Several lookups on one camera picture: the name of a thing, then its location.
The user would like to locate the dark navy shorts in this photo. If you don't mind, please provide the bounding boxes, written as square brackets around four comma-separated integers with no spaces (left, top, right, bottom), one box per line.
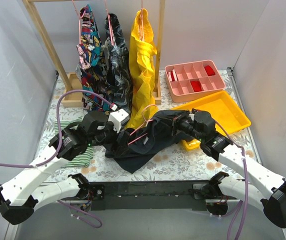
[107,110,193,174]

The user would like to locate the pink wire hanger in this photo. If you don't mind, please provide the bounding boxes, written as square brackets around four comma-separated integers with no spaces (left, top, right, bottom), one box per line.
[127,104,158,146]

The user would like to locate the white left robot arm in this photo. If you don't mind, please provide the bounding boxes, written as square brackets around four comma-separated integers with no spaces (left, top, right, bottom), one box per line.
[0,109,130,225]

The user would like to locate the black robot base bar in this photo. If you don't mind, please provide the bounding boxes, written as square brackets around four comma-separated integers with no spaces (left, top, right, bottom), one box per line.
[67,180,234,212]

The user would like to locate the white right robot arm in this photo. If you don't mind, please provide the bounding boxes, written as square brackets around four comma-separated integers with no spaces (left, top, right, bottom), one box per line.
[172,109,286,229]

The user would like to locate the black floral print shorts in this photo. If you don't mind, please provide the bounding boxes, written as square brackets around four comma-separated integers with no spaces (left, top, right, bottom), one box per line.
[104,13,133,114]

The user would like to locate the yellow shorts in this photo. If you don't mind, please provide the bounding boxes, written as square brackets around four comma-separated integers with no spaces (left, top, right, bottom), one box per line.
[126,8,157,129]

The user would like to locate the colourful comic print shorts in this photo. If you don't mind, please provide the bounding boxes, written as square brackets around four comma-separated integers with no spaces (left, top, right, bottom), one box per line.
[75,5,109,100]

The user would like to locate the pink hanger under floral shorts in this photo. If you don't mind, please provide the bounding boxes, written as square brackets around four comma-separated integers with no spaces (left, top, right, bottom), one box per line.
[104,0,114,46]

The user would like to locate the pink hanger under yellow shorts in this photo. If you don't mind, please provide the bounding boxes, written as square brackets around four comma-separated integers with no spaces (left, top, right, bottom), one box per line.
[140,0,145,42]

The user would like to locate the green white striped cloth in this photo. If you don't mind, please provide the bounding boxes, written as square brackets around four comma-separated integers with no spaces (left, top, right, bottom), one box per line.
[60,117,94,168]

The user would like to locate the red rolled cloth front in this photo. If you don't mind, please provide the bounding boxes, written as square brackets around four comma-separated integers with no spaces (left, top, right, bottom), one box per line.
[190,80,203,93]

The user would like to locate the pink compartment organizer box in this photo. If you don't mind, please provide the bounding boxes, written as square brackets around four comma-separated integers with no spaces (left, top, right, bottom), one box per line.
[165,60,226,103]

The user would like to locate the floral patterned table mat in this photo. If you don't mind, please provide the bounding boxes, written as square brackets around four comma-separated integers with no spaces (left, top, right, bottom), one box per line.
[37,68,262,183]

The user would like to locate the yellow plastic tray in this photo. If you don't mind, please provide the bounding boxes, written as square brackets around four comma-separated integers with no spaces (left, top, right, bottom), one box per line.
[169,90,252,152]

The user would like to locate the red white rolled cloth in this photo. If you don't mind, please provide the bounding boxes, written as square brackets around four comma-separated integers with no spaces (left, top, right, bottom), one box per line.
[167,69,178,82]

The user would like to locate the red rolled cloth back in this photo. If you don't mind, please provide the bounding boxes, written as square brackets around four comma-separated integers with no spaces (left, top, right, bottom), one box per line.
[204,65,216,77]

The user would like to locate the wooden clothes rack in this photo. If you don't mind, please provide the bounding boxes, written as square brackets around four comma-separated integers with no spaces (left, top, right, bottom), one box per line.
[21,0,166,109]

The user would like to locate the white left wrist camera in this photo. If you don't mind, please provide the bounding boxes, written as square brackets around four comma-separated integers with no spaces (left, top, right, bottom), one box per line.
[108,104,130,133]

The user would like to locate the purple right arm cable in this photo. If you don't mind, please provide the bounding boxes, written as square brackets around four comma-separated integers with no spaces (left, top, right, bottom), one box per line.
[214,119,249,240]

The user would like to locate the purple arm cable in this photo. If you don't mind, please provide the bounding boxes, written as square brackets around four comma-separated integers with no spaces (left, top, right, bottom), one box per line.
[0,89,116,229]
[214,119,249,240]

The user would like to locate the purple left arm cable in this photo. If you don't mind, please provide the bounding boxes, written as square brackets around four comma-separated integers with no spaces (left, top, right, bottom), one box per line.
[0,89,116,229]

